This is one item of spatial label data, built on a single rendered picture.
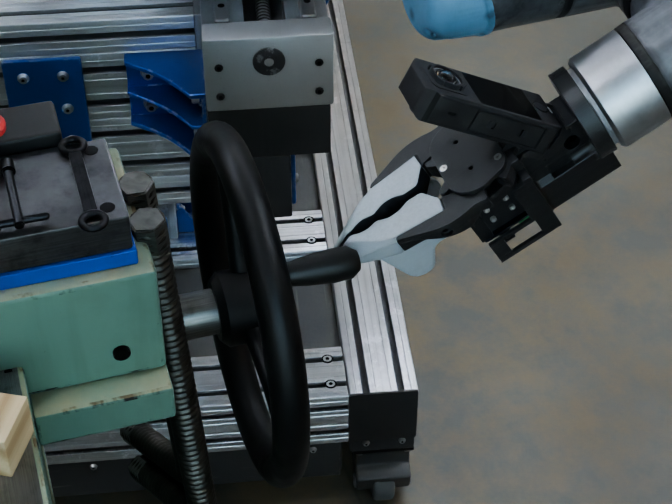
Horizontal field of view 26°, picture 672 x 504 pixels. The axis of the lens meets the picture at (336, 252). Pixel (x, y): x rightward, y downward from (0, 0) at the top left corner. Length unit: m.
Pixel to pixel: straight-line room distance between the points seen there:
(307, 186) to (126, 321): 1.25
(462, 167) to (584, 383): 1.21
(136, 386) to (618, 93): 0.39
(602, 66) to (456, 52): 1.85
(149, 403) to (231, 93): 0.60
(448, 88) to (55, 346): 0.31
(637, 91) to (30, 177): 0.41
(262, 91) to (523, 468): 0.79
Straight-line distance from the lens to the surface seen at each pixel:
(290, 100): 1.55
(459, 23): 1.04
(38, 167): 0.98
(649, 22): 1.04
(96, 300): 0.96
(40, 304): 0.95
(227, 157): 1.05
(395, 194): 1.05
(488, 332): 2.27
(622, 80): 1.02
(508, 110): 1.00
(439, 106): 0.98
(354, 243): 1.05
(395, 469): 1.99
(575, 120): 1.04
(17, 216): 0.93
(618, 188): 2.57
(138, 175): 1.01
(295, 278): 1.02
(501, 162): 1.02
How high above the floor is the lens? 1.60
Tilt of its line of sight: 42 degrees down
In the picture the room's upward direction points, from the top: straight up
